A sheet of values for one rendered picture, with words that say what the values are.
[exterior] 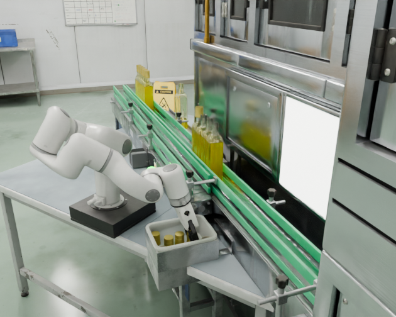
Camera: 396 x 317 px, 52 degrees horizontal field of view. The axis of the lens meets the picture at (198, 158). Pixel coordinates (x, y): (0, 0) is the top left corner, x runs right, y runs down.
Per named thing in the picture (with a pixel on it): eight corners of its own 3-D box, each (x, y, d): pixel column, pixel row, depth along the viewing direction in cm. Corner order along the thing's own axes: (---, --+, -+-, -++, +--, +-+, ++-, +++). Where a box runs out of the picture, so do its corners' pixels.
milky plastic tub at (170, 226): (219, 258, 141) (219, 236, 138) (157, 272, 134) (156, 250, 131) (201, 232, 157) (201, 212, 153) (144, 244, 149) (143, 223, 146)
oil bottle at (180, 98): (188, 128, 236) (187, 83, 226) (179, 129, 233) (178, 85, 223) (183, 126, 240) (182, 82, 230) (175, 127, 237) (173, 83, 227)
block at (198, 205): (213, 214, 157) (213, 199, 154) (190, 219, 154) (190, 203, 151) (209, 210, 160) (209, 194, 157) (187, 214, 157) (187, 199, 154)
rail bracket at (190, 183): (217, 197, 155) (218, 168, 150) (175, 205, 150) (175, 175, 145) (214, 194, 158) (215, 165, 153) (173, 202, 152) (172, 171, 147)
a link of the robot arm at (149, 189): (98, 164, 133) (153, 191, 141) (95, 183, 121) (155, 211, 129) (110, 143, 131) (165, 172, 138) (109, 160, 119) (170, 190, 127)
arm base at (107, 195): (101, 215, 157) (98, 179, 151) (80, 205, 164) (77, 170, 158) (130, 200, 169) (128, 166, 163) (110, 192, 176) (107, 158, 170)
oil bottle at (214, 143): (222, 183, 167) (224, 135, 159) (210, 186, 166) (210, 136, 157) (217, 178, 172) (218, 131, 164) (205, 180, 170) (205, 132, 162)
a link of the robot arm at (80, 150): (108, 139, 139) (87, 177, 140) (49, 109, 131) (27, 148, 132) (111, 151, 124) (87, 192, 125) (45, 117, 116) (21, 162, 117)
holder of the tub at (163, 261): (232, 255, 144) (233, 236, 141) (158, 273, 135) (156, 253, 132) (214, 231, 158) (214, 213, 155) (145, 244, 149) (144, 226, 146)
